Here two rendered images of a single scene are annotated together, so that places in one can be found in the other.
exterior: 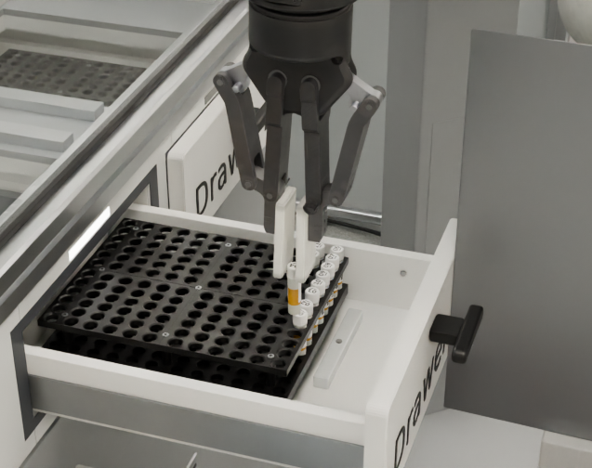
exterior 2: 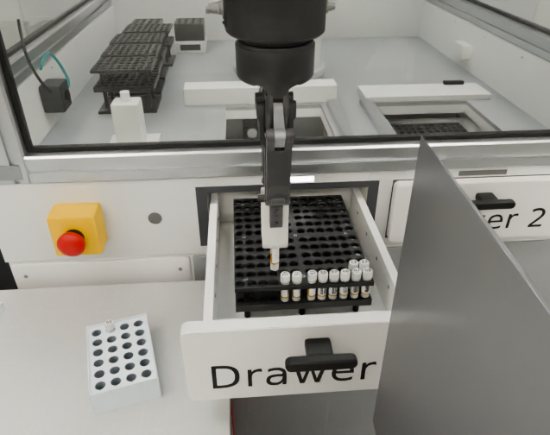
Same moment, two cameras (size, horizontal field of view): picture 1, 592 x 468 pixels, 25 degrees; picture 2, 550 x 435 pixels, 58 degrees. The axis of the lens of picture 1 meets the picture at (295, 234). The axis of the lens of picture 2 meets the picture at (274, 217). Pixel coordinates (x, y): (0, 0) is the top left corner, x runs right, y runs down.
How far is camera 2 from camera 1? 0.89 m
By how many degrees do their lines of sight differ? 56
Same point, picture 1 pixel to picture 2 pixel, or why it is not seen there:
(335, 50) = (256, 79)
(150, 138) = (374, 161)
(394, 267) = not seen: hidden behind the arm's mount
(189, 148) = (408, 185)
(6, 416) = (186, 224)
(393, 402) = (195, 335)
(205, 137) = not seen: hidden behind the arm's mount
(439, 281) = (349, 321)
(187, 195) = (397, 211)
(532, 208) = (414, 321)
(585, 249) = (424, 387)
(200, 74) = (454, 153)
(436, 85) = not seen: outside the picture
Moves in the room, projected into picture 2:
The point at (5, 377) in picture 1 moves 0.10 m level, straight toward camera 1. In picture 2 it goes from (186, 205) to (127, 227)
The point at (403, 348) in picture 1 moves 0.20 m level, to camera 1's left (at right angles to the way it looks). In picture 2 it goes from (254, 323) to (202, 227)
